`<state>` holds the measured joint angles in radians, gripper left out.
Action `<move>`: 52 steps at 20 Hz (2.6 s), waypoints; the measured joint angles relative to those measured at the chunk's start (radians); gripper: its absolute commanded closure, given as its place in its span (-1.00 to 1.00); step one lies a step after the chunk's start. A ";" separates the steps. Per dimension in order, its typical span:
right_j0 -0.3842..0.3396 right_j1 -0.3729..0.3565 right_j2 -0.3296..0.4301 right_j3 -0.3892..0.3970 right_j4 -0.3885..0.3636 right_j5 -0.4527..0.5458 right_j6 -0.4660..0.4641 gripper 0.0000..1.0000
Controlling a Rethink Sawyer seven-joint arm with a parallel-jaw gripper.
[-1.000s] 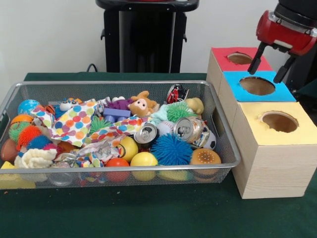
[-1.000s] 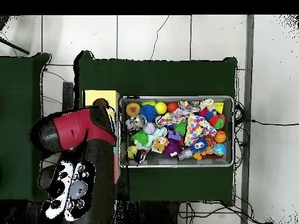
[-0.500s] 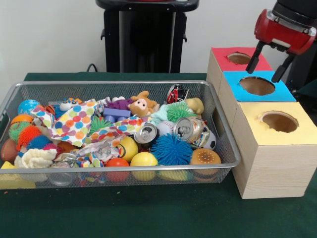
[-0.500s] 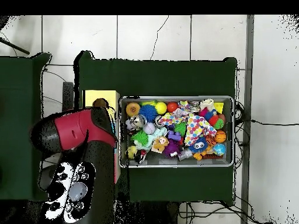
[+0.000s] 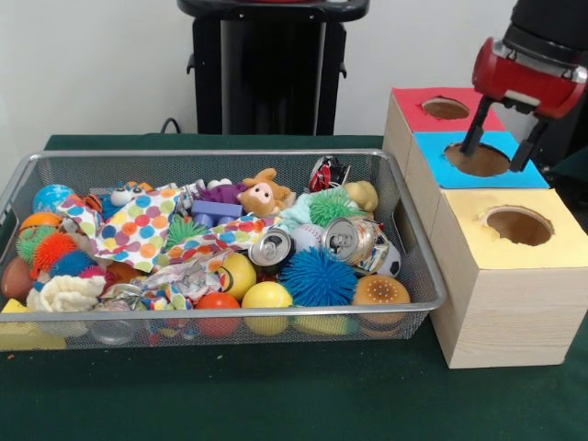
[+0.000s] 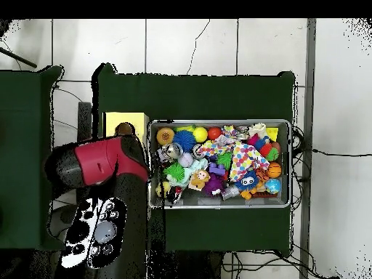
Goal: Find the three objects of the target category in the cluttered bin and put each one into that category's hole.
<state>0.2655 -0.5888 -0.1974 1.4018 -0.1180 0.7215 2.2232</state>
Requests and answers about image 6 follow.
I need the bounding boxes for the grey stand base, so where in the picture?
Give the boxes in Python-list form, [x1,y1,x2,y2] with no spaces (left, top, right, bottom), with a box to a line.
[49,203,76,238]

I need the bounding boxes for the polka dot cloth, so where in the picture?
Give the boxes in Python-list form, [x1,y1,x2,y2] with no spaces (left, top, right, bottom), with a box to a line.
[200,136,271,182]

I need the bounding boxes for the dark green table cloth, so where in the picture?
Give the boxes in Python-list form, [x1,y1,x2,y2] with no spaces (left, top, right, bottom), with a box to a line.
[92,62,296,256]
[0,63,66,252]

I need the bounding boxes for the orange ball with cream dots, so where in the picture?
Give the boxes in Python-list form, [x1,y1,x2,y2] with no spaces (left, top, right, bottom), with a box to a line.
[156,126,175,146]

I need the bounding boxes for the green spiky rubber ball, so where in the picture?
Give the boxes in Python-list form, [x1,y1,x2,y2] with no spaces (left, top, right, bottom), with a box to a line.
[163,161,187,183]

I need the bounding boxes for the purple toy building block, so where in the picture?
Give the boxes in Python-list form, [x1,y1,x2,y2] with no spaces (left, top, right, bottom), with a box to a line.
[209,163,227,178]

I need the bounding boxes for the yellow rubber duck toy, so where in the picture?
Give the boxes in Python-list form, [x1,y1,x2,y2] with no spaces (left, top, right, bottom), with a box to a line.
[155,182,174,199]

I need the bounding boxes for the plain yellow ball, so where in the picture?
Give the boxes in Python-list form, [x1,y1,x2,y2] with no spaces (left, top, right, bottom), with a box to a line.
[193,126,209,143]

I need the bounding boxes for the multicoloured spiky caterpillar toy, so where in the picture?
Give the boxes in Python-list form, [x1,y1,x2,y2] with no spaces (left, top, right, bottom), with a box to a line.
[248,133,281,163]

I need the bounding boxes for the tan plush animal toy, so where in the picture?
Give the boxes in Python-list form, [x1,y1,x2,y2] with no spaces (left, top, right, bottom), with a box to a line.
[189,170,211,191]

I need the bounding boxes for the black cable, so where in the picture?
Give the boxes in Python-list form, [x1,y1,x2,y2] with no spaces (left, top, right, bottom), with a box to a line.
[310,147,372,158]

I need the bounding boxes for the wooden box with three holes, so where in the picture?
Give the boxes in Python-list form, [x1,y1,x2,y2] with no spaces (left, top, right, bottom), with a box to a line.
[103,111,151,142]

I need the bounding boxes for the blue spiky rubber ball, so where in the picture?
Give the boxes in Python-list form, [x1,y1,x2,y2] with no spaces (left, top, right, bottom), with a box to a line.
[173,129,198,152]

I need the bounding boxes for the shallow clear mesh bin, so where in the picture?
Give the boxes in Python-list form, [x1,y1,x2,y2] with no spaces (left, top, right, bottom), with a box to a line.
[147,118,292,209]

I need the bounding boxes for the black panel stand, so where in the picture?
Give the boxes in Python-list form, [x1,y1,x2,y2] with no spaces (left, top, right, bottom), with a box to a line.
[77,101,93,144]

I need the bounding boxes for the crushed silver drink can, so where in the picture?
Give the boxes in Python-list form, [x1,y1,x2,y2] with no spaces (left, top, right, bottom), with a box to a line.
[162,142,184,161]

